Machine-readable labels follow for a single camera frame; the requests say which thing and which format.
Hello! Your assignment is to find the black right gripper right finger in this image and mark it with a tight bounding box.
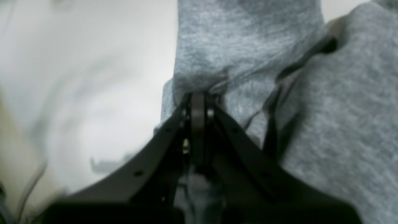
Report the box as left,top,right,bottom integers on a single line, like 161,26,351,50
199,92,361,224

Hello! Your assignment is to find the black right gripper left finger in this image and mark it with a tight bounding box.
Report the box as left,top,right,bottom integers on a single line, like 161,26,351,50
44,93,199,224

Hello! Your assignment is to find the grey t-shirt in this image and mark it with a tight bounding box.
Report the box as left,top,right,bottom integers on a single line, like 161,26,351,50
160,0,398,224

